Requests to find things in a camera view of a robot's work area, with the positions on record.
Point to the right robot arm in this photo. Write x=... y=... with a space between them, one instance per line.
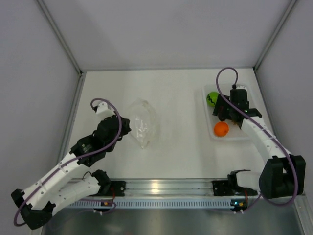
x=283 y=173

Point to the aluminium mounting rail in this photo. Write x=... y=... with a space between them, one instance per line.
x=177 y=187

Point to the left aluminium frame post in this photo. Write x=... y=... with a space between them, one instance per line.
x=48 y=16

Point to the white plastic basket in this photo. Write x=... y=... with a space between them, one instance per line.
x=242 y=99

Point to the clear polka dot zip bag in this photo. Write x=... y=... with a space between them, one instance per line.
x=143 y=122

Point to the orange fake fruit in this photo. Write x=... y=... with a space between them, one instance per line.
x=221 y=129

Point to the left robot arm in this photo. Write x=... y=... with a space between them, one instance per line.
x=38 y=203

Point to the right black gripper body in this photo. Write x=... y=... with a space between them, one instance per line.
x=227 y=110

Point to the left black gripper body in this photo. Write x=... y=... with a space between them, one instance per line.
x=124 y=129

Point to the aluminium frame post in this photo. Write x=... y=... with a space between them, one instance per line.
x=48 y=16
x=288 y=10

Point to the green fake watermelon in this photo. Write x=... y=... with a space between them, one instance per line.
x=211 y=98

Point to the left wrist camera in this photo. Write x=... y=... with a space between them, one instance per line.
x=104 y=109

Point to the right aluminium frame post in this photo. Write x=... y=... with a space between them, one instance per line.
x=288 y=10

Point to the slotted cable duct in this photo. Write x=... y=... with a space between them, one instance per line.
x=178 y=203

